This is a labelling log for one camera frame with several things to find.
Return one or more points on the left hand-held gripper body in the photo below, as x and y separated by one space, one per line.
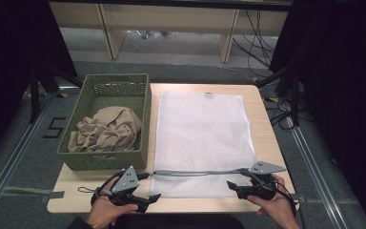
125 183

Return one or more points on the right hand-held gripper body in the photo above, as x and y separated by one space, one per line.
263 178

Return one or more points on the beige garment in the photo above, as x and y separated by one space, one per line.
111 130

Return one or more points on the green woven basket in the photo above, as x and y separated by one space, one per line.
76 159

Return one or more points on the white mesh laundry bag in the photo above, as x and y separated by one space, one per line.
203 133

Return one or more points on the person's right hand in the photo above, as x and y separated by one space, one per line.
276 206

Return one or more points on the person's left hand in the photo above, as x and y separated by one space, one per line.
105 210

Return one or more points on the person's dark clothing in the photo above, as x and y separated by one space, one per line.
178 222

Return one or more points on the black metal stand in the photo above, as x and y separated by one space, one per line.
286 82
41 82

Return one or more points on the black curtain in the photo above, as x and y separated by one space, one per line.
346 79
16 63

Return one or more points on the clear plastic wrap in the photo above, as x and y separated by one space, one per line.
149 33

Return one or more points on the light wooden bench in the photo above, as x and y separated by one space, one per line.
171 19

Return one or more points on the metal floor rail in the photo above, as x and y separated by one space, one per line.
317 178
12 156

